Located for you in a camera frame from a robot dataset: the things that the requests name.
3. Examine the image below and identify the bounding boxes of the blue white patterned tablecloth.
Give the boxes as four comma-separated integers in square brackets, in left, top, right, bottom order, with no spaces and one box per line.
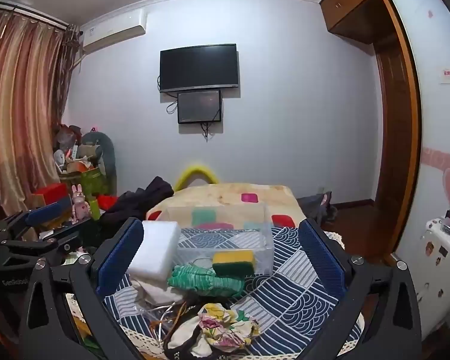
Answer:
[104,228,337,359]

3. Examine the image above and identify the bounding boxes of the red box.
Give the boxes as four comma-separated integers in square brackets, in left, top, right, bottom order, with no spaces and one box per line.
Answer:
[30,183,68,207]

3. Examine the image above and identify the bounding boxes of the dark bag on floor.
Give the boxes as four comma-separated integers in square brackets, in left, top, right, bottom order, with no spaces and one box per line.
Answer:
[297,191,338,225]

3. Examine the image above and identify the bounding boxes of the white cabinet with stickers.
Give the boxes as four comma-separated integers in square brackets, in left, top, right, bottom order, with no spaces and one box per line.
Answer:
[410,218,450,338]

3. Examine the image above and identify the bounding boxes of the black clothes pile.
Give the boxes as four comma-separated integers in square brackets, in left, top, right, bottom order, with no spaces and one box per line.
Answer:
[98,176,174,231]

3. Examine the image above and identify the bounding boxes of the clear plastic box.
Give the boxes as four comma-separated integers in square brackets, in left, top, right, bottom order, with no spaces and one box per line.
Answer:
[159,203,275,275]

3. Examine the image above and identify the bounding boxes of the pink rabbit plush toy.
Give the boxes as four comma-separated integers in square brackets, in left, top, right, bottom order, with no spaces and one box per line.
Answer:
[71,184,91,224]

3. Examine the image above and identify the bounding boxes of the white towel cloth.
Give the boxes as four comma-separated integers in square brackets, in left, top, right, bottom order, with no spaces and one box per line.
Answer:
[130,278,184,306]

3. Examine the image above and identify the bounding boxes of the white sponge block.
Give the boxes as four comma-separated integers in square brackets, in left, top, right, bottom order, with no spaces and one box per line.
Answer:
[127,220,181,282]

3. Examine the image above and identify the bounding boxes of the grey green plush pillow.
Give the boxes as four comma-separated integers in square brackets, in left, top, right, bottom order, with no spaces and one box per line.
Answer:
[82,131,117,195]

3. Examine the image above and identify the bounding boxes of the black wall television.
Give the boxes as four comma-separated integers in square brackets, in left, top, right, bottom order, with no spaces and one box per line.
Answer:
[159,44,240,93]

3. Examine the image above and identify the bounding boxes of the yellow green scrub sponge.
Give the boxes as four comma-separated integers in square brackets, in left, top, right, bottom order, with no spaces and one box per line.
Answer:
[212,250,255,278]

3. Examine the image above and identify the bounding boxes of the green box of clutter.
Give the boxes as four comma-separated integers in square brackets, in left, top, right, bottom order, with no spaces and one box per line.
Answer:
[57,155,111,197]

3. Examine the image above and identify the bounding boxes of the striped brown curtain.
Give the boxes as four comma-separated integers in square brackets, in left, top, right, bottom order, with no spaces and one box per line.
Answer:
[0,10,80,219]

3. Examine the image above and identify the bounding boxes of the white air conditioner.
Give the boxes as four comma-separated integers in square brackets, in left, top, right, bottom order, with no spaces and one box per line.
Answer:
[82,8,147,55]

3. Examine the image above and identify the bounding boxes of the green knitted glove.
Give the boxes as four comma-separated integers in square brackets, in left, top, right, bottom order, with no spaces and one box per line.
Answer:
[167,264,245,297]

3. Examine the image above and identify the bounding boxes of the floral patterned cloth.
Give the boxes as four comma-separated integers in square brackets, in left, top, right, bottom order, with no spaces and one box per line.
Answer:
[197,303,260,353]

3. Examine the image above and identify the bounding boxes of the small black wall monitor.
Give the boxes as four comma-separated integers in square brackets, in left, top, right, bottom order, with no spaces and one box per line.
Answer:
[177,90,222,125]

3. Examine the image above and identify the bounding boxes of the beige blanket coloured squares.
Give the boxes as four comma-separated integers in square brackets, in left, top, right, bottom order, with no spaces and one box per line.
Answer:
[145,183,305,228]

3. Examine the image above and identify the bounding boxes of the yellow fuzzy arch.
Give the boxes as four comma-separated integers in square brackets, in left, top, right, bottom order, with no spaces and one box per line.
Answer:
[173,164,219,192]

